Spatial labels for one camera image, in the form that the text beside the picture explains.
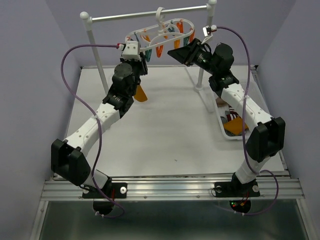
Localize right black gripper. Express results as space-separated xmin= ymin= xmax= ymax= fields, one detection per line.
xmin=166 ymin=38 xmax=218 ymax=76

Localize mustard brown striped sock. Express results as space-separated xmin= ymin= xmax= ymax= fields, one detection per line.
xmin=133 ymin=85 xmax=148 ymax=103

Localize white round clip hanger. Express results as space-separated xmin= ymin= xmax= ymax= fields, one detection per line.
xmin=125 ymin=7 xmax=195 ymax=57

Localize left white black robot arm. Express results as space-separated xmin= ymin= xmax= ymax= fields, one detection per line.
xmin=51 ymin=52 xmax=148 ymax=197

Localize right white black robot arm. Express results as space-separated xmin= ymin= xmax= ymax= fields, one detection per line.
xmin=168 ymin=38 xmax=286 ymax=198

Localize teal clothes peg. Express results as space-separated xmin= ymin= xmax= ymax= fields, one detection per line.
xmin=145 ymin=49 xmax=152 ymax=62

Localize yellow orange clothes peg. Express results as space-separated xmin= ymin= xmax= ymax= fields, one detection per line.
xmin=155 ymin=45 xmax=164 ymax=58

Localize beige sock in basket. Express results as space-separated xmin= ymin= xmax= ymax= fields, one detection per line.
xmin=215 ymin=97 xmax=227 ymax=107

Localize white clothes drying rack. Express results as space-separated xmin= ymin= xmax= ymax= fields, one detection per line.
xmin=79 ymin=0 xmax=218 ymax=113

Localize white plastic laundry basket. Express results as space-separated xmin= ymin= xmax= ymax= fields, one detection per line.
xmin=214 ymin=97 xmax=243 ymax=140

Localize mustard sock in basket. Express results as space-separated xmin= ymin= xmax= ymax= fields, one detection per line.
xmin=223 ymin=117 xmax=243 ymax=135

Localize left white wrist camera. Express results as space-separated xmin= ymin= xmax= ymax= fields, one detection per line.
xmin=117 ymin=40 xmax=141 ymax=61

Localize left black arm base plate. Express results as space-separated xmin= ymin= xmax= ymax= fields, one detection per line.
xmin=82 ymin=182 xmax=128 ymax=200

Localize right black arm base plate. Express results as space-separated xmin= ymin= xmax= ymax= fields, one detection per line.
xmin=214 ymin=180 xmax=261 ymax=198

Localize aluminium rail frame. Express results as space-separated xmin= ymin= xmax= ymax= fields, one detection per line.
xmin=30 ymin=174 xmax=319 ymax=240

